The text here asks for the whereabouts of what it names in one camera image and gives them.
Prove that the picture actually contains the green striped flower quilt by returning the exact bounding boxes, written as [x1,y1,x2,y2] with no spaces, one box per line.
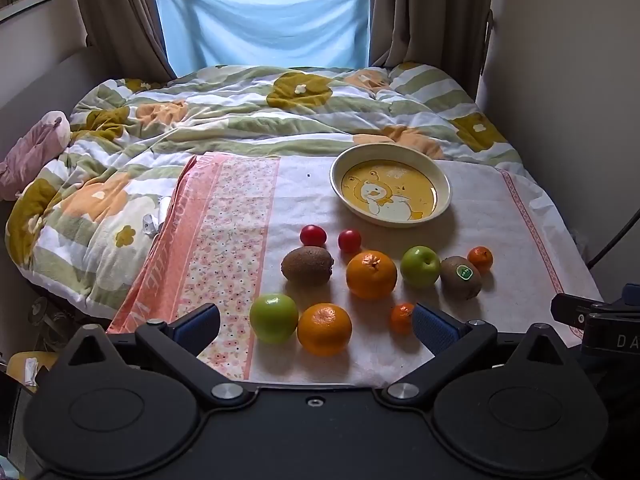
[5,62,526,318]

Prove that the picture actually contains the pink plush toy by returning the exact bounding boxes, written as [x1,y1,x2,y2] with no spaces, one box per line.
[0,111,71,201]

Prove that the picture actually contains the large orange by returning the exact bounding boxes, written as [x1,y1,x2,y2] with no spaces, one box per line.
[346,250,398,301]
[297,303,353,357]

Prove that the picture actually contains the brown kiwi with green sticker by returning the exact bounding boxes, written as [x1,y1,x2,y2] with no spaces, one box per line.
[440,256,483,301]

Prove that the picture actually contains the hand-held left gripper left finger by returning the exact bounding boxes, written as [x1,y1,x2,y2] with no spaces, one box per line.
[60,303,253,407]

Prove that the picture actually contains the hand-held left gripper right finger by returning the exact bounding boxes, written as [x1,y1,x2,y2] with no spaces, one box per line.
[382,303,582,406]

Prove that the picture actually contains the green apple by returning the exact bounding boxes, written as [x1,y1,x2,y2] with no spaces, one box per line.
[249,293,299,345]
[400,245,442,289]

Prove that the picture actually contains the cream bowl with duck print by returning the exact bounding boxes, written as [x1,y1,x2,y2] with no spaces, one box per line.
[329,143,452,229]

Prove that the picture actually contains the light blue window cloth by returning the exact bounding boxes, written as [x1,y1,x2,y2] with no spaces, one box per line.
[152,0,372,81]

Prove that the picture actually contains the small white object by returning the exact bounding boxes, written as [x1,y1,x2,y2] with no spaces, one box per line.
[142,197,173,237]

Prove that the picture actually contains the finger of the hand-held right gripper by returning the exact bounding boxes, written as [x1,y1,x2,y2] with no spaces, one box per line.
[550,292,626,330]

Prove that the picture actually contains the pink floral towel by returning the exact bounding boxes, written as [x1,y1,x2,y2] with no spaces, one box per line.
[107,152,603,388]

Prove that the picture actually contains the black cable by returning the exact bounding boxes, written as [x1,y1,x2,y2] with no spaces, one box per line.
[587,200,640,268]

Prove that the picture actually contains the brown curtain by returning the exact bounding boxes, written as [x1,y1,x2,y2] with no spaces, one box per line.
[70,0,176,83]
[369,0,496,86]

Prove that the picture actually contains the small mandarin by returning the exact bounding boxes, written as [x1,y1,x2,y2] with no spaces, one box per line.
[390,303,416,336]
[467,246,494,273]

